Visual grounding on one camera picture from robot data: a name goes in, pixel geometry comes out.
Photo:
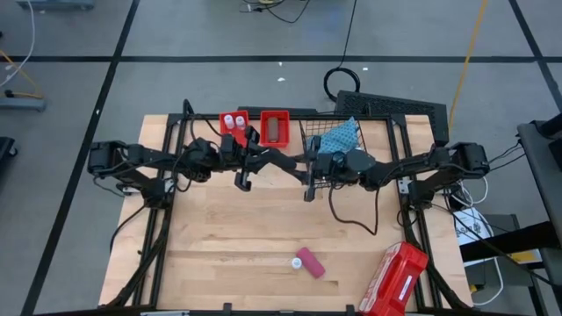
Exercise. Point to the red first aid kit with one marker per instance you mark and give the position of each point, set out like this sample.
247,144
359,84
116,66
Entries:
395,278

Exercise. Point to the red plastic bin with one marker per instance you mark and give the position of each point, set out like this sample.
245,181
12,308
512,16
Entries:
284,131
226,134

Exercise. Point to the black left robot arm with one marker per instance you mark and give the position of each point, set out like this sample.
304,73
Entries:
145,154

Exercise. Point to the pink bandage roll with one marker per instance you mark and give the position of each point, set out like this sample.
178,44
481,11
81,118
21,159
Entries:
311,263

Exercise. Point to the grey metal floor base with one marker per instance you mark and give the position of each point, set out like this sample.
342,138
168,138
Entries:
22,104
55,4

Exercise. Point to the white plastic bottle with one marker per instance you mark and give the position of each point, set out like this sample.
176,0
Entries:
240,122
297,263
228,121

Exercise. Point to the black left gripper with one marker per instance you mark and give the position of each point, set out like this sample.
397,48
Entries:
232,153

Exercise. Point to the black side desk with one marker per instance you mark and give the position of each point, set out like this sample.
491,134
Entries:
542,149

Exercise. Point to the brown bandage roll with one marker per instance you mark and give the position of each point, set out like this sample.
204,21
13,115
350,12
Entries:
273,129

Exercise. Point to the black metal table frame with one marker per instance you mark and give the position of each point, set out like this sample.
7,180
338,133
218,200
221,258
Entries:
164,246

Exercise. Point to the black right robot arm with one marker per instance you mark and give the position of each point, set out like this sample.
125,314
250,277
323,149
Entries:
417,169

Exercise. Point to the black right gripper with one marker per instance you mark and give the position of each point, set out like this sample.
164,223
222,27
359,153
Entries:
331,169

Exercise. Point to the white cardboard box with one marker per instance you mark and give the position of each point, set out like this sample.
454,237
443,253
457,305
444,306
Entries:
472,226

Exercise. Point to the blue patterned soft pack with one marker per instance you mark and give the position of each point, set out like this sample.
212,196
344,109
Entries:
340,136

